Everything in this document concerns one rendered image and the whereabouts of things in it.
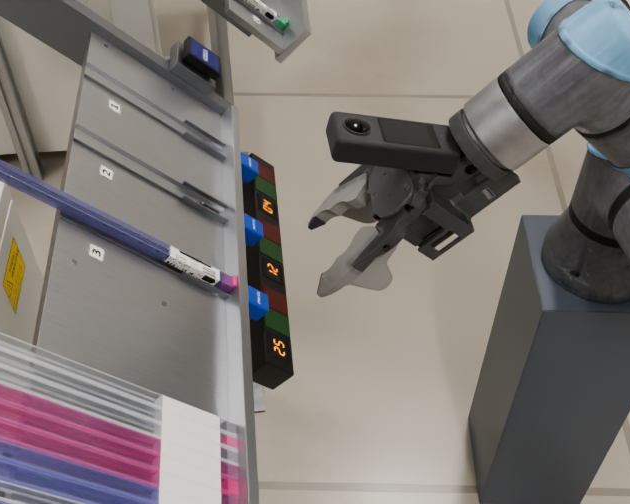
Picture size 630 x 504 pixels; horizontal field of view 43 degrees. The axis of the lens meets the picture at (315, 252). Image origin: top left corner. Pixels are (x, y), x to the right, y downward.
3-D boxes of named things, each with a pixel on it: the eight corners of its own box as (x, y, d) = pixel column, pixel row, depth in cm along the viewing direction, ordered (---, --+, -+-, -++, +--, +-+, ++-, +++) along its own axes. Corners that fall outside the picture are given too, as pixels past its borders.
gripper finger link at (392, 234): (369, 281, 73) (430, 205, 71) (357, 274, 72) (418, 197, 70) (349, 256, 77) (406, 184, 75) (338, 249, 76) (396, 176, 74)
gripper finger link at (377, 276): (363, 329, 77) (423, 256, 76) (320, 306, 74) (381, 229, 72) (351, 312, 80) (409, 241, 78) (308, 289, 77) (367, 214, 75)
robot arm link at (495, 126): (511, 113, 64) (486, 57, 70) (467, 148, 66) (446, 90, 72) (562, 158, 68) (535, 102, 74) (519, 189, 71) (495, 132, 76)
